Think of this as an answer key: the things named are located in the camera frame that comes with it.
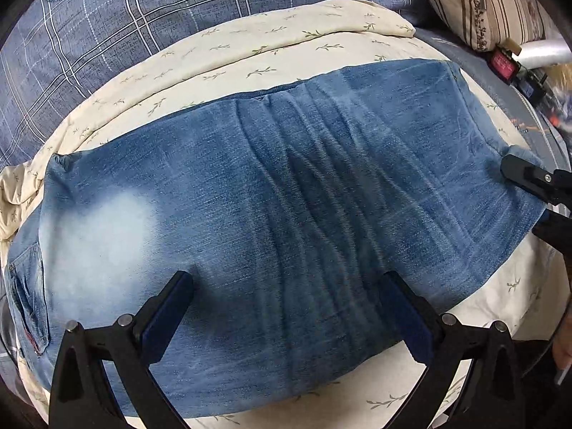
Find cream leaf-print blanket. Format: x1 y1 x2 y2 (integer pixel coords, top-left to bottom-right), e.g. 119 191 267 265
0 0 564 429

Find striped beige pillow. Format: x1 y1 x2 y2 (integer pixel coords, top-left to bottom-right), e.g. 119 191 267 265
409 0 555 52

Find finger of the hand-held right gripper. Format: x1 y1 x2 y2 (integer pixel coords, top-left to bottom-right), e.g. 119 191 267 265
500 154 572 210
532 213 572 256

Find small red box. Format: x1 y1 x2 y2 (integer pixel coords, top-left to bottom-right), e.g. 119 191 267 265
492 47 522 84

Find blue denim pants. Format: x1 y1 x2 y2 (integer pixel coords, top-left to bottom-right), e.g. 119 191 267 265
4 60 548 418

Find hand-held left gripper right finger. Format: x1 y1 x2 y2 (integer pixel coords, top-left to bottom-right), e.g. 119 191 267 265
380 271 524 429

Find blue plaid pillow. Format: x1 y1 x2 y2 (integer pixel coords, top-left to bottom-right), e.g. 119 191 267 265
0 0 425 171

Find clear plastic roll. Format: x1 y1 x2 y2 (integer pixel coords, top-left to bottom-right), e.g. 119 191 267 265
514 38 572 69

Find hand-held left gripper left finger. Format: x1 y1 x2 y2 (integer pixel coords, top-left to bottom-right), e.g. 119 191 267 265
47 270 195 429

